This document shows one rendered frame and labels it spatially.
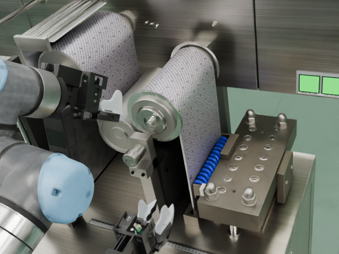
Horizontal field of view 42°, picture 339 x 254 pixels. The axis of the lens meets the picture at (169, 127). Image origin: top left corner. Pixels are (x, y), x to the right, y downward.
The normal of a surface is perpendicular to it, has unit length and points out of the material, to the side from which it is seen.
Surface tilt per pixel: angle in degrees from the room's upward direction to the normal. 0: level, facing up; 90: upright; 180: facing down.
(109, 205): 0
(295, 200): 0
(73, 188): 90
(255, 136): 0
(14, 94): 93
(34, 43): 90
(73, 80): 90
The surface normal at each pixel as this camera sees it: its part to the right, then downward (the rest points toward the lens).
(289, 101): -0.16, -0.80
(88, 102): 0.89, 0.14
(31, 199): 0.36, -0.33
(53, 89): 0.90, -0.12
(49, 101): 0.82, 0.40
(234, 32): -0.43, 0.59
